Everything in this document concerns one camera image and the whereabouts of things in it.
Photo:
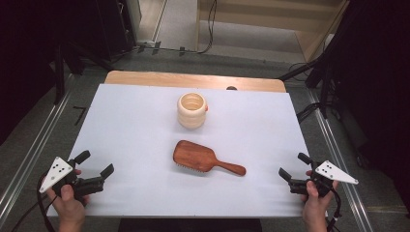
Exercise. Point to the person's left hand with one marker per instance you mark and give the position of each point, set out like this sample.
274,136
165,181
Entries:
69,206

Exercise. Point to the person's dark clothing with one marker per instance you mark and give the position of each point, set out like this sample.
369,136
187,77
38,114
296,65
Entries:
190,225

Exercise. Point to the black cabinet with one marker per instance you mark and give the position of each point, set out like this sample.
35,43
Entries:
112,29

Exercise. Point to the wooden paddle hairbrush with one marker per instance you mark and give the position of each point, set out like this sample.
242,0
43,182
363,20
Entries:
199,158

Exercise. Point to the light wooden platform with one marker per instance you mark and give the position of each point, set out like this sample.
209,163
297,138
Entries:
257,19

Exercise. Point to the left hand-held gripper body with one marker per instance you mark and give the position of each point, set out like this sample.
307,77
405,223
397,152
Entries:
57,170

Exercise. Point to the light wooden table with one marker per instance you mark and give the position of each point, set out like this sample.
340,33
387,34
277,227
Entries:
193,80

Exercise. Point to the white table mat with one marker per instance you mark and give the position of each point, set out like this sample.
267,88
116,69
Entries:
145,135

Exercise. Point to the black metal stand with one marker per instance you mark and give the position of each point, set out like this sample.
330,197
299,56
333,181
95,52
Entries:
59,74
325,87

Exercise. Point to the person's right hand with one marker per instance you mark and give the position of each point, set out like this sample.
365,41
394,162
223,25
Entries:
314,206

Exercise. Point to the metal floor rail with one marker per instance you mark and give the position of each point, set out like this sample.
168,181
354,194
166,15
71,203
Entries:
35,145
338,161

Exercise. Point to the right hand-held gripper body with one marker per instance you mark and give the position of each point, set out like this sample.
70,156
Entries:
328,172

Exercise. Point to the cream ribbed cup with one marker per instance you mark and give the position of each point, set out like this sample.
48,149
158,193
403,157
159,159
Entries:
191,112

